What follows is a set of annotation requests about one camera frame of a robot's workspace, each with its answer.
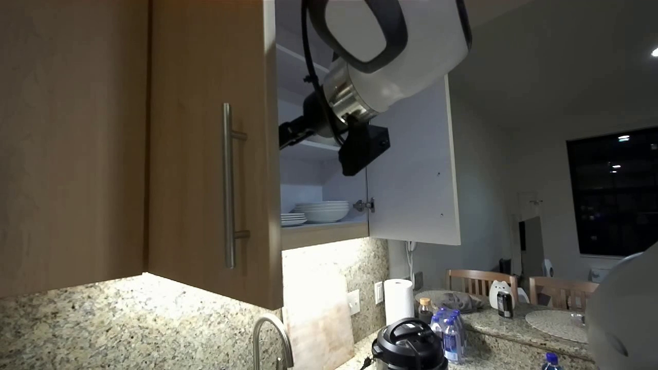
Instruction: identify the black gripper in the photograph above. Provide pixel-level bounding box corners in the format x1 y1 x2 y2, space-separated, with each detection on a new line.
278 90 345 150

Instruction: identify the steel cabinet bar handle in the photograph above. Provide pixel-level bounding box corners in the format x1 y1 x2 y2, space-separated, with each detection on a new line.
220 101 250 272

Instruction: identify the wide wooden cabinet door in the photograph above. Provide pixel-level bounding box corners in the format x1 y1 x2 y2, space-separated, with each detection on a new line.
144 0 285 313

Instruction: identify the white cabinet shelf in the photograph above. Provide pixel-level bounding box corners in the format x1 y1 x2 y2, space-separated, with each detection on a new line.
279 134 343 155

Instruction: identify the metal cabinet hinge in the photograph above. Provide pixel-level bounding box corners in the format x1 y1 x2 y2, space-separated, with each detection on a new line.
352 198 378 216

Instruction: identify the cabinet door with white inside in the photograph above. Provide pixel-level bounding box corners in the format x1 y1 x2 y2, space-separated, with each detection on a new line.
363 72 462 248

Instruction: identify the narrow wooden cabinet door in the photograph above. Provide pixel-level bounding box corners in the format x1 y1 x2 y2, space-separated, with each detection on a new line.
0 0 149 303

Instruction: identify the white dish stack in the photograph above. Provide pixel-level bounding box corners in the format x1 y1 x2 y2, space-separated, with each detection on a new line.
293 200 353 227

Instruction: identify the white plate stack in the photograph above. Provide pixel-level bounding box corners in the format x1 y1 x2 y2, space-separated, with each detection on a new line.
279 209 308 228

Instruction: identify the pale wooden cutting board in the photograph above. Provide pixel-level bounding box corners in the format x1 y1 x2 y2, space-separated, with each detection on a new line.
282 258 358 370

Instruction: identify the white paper towel roll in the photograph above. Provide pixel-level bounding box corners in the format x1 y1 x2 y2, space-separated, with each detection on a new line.
383 275 417 329

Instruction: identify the steel kitchen faucet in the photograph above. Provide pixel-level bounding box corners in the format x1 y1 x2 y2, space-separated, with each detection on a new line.
250 314 295 370

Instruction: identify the small glass jar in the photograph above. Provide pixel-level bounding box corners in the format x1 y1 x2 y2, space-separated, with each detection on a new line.
416 295 435 324

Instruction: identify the wooden dining chair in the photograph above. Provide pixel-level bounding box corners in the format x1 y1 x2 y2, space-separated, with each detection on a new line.
444 268 520 313
525 274 602 314

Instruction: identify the wide grey bowl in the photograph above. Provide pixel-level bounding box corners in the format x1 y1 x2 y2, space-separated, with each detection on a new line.
414 288 484 316

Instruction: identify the clear plastic water bottle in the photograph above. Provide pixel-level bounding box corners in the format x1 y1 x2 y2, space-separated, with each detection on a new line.
430 305 468 364

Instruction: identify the white electric kettle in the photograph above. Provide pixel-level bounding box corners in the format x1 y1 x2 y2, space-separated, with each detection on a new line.
487 277 520 320

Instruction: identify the dark window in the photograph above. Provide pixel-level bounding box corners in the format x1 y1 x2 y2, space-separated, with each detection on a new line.
563 124 658 259

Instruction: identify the round pale placemat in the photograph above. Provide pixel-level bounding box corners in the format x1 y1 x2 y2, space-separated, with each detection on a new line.
523 307 592 345

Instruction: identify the bottle with blue cap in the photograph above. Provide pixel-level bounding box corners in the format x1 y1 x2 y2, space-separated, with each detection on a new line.
538 349 566 370

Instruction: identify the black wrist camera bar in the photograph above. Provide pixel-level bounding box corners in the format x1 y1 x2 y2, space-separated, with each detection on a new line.
337 122 393 179

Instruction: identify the wooden wall cabinet body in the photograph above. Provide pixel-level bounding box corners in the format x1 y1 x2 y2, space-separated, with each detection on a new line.
276 0 377 254

